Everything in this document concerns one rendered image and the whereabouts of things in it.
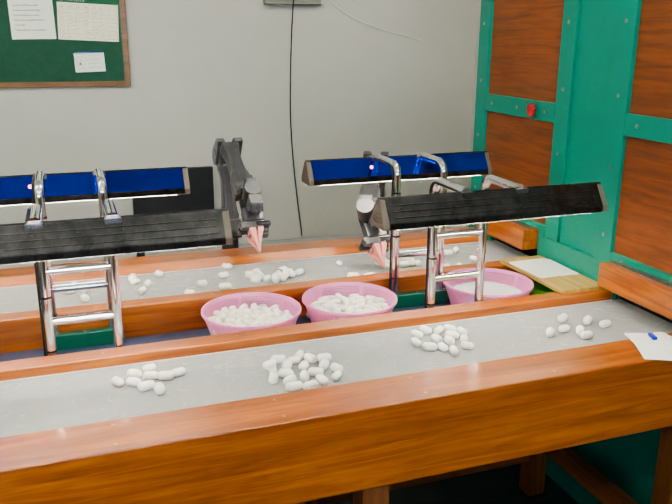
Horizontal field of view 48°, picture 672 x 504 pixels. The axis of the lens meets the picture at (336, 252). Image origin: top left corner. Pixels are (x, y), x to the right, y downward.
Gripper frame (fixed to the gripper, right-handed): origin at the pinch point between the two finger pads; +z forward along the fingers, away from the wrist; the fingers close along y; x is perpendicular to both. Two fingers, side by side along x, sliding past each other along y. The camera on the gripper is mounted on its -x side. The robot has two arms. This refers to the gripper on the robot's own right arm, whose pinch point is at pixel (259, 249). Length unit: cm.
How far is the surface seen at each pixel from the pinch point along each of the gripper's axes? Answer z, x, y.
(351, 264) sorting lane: 6.3, 4.3, 30.8
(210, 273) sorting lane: 2.4, 7.9, -15.2
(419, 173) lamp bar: -4, -29, 48
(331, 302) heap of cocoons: 31.8, -17.9, 11.9
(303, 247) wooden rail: -7.8, 13.1, 19.2
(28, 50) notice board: -189, 86, -69
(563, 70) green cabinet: -16, -60, 90
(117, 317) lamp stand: 39, -36, -47
